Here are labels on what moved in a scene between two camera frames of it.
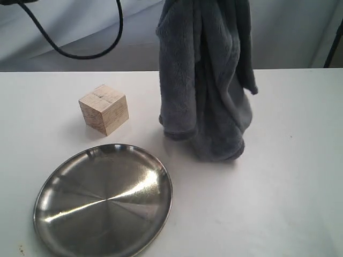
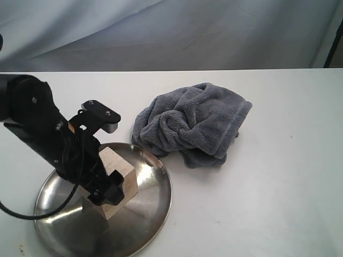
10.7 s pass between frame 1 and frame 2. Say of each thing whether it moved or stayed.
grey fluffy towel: moved
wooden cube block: moved
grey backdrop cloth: stayed
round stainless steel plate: stayed
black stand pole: stayed
